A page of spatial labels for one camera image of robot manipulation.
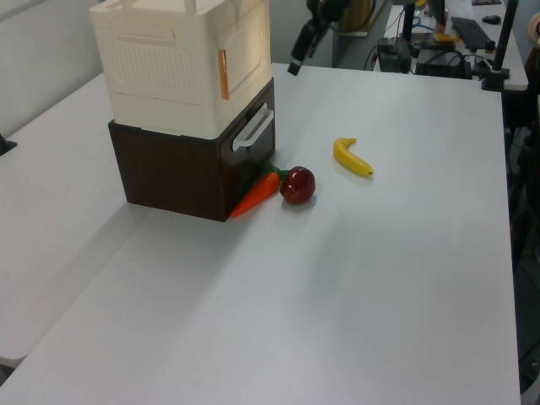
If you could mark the yellow toy banana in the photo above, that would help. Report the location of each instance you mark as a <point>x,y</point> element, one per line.
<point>348,158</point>

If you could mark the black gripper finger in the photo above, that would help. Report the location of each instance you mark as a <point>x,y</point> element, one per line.
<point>317,42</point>
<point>300,48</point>

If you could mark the black keyboard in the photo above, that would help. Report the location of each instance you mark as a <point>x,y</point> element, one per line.
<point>469,34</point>

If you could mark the small black cylinder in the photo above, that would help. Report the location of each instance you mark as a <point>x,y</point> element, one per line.
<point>490,46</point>

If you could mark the cream plastic cabinet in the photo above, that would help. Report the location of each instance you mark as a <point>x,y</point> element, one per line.
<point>160,63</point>

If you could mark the red toy apple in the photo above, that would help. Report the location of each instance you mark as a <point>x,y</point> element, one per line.
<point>298,185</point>

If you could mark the orange toy carrot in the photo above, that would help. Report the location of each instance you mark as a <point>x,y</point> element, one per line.
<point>257,194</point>

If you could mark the black clamped camera pole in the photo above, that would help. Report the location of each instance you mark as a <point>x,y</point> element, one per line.
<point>503,50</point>

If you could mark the black computer mouse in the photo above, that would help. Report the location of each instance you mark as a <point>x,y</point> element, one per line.
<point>491,19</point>

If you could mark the black camera box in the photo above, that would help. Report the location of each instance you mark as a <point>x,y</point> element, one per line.
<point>393,54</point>

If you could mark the dark brown wooden drawer box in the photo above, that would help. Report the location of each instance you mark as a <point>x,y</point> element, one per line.
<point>169,173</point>

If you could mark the thin black stand pole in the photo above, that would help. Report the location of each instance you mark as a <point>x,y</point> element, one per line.
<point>408,21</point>

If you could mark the flat black electronics box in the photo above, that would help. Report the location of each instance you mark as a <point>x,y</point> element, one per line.
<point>443,65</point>

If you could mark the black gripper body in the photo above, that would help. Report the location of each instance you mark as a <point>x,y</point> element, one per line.
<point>322,10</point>

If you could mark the small yellow object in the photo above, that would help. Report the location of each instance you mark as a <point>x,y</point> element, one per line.
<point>445,38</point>

